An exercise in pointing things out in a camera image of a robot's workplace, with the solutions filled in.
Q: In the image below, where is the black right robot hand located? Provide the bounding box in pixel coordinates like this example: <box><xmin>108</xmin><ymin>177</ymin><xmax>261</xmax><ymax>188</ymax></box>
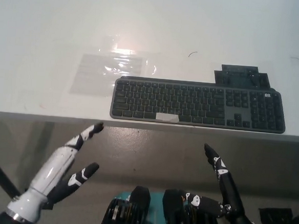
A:
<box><xmin>180</xmin><ymin>141</ymin><xmax>265</xmax><ymax>224</ymax></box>

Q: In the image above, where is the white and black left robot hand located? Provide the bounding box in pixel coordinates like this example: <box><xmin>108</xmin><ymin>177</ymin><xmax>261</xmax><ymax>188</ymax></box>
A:
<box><xmin>5</xmin><ymin>116</ymin><xmax>105</xmax><ymax>224</ymax></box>

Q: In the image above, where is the black ribbed robot body block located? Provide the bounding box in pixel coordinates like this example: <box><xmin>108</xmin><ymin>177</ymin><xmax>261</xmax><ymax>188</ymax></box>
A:
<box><xmin>161</xmin><ymin>188</ymin><xmax>224</xmax><ymax>224</ymax></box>
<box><xmin>99</xmin><ymin>183</ymin><xmax>153</xmax><ymax>224</ymax></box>

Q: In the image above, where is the clear plastic sheet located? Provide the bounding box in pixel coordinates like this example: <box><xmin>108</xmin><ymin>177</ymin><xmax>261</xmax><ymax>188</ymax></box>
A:
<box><xmin>69</xmin><ymin>32</ymin><xmax>163</xmax><ymax>101</ymax></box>

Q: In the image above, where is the dark grey computer keyboard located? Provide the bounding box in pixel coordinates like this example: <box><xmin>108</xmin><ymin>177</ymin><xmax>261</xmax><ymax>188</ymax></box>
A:
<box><xmin>109</xmin><ymin>75</ymin><xmax>289</xmax><ymax>134</ymax></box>

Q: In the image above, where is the teal robot body cover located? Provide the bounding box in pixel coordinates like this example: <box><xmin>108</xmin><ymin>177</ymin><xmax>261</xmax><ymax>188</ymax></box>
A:
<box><xmin>111</xmin><ymin>187</ymin><xmax>186</xmax><ymax>224</ymax></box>

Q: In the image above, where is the white tape strip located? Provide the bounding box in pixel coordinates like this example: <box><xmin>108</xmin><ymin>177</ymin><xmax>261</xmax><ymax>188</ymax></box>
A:
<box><xmin>156</xmin><ymin>112</ymin><xmax>180</xmax><ymax>123</ymax></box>

